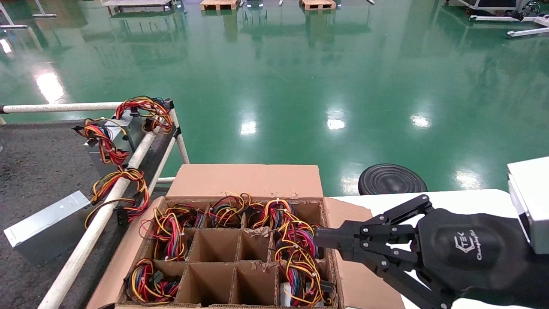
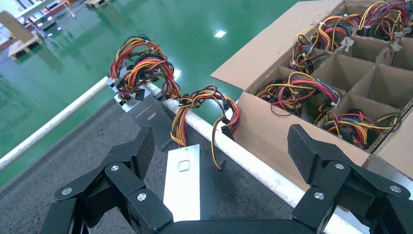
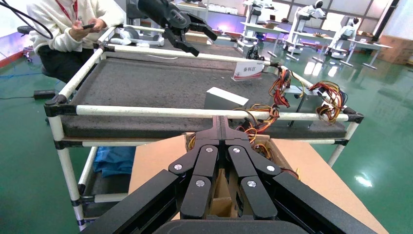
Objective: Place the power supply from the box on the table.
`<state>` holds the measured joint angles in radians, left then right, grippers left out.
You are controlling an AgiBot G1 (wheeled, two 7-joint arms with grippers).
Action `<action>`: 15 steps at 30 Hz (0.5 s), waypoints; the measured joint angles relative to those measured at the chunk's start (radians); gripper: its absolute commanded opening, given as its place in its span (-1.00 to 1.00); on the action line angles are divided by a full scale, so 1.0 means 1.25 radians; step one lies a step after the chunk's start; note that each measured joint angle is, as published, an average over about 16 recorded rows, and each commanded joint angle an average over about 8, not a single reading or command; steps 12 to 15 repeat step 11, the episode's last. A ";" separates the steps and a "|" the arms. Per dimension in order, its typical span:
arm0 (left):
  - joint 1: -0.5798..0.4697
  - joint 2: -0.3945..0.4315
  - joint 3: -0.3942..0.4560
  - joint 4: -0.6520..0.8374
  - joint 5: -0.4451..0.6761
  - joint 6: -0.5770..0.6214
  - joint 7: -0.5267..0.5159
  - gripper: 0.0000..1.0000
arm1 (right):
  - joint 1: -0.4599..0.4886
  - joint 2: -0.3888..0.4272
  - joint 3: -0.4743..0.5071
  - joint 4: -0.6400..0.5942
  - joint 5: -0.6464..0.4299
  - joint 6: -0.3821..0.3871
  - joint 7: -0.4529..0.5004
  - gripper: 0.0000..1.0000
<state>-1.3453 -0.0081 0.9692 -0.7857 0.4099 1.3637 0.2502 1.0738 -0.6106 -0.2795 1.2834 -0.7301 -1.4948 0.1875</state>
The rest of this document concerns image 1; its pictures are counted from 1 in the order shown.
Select white flat platform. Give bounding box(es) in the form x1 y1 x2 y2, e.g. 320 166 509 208
329 189 549 309

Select white stand legs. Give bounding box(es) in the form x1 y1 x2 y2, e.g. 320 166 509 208
0 0 57 29

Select black ribbed round disc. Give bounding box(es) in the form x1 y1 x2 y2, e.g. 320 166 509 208
358 163 428 196

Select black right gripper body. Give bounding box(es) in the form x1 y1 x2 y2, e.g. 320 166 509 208
416 209 549 309

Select black foam-topped work table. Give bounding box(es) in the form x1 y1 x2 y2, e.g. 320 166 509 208
0 99 189 309

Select dark grey foam mat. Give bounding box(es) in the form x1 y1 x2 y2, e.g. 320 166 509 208
0 121 176 309

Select wooden pallet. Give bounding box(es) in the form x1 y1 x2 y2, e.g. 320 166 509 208
200 0 239 10
300 0 337 10

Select white box at right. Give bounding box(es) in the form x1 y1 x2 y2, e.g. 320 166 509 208
507 157 549 254

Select grey low platform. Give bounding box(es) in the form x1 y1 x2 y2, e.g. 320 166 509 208
101 0 178 12

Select cardboard box with dividers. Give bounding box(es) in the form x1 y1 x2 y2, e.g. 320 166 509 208
86 163 406 309

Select white stand base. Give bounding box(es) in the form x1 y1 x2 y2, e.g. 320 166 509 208
469 13 549 38

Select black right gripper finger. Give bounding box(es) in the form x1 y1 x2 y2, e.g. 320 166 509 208
315 239 453 309
315 195 431 243

